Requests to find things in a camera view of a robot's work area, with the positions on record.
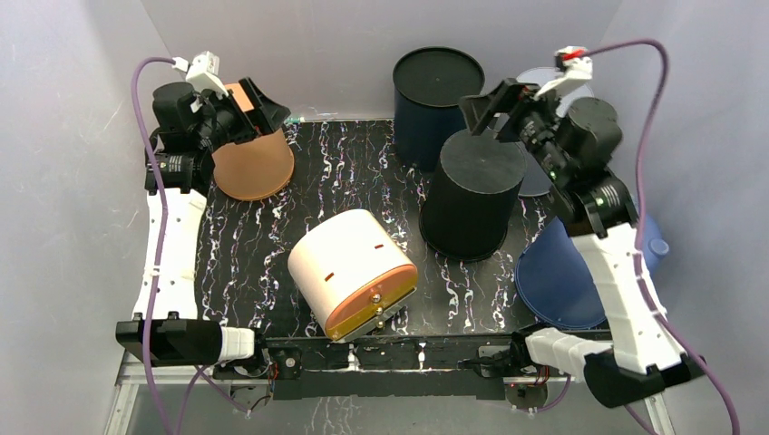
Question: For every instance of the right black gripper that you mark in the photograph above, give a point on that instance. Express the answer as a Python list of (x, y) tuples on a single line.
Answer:
[(504, 112)]

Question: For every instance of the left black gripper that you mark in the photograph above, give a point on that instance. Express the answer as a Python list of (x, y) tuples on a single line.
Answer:
[(265, 118)]

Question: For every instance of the tan bucket black rim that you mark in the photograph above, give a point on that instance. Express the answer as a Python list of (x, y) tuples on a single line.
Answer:
[(254, 170)]

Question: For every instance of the dark navy bucket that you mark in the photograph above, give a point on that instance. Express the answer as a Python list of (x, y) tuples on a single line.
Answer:
[(428, 83)]

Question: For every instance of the large grey container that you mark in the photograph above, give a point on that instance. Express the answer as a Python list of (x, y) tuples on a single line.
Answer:
[(535, 182)]

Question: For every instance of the black bucket liner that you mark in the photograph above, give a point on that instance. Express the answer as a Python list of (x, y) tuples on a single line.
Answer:
[(473, 191)]

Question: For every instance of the blue plastic bucket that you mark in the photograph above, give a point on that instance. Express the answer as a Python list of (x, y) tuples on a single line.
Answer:
[(554, 281)]

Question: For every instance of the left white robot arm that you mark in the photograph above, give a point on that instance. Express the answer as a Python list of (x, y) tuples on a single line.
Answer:
[(166, 328)]

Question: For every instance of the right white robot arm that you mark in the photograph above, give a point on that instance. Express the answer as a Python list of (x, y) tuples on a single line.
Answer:
[(603, 222)]

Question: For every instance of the white orange drawer box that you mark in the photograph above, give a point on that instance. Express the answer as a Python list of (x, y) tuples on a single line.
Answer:
[(352, 275)]

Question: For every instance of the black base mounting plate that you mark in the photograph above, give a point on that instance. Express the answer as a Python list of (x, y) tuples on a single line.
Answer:
[(482, 366)]

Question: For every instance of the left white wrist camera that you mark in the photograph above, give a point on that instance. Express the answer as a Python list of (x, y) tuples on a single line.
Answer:
[(202, 72)]

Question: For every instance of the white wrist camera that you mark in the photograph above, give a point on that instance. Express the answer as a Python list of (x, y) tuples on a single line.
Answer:
[(202, 72), (574, 70)]

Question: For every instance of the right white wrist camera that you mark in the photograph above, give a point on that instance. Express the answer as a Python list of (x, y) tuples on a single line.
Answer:
[(574, 70)]

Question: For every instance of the aluminium frame rail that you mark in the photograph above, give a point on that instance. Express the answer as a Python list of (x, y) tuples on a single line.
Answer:
[(181, 400)]

